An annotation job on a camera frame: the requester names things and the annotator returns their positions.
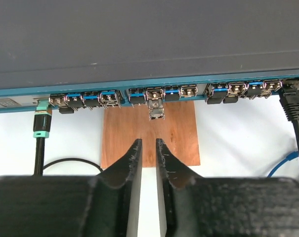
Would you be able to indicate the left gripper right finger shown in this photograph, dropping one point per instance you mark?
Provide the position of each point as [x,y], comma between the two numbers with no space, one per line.
[194,206]

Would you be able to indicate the black transceiver plug slanted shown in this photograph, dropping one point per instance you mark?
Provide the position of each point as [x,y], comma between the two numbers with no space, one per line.
[155,103]

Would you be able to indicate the blue black network switch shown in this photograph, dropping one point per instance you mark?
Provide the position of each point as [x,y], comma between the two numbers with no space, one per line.
[100,53]

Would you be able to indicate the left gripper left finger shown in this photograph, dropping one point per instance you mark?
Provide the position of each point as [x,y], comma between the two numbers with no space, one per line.
[104,205]

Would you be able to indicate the wooden board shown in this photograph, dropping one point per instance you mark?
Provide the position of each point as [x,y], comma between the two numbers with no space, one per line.
[121,126]

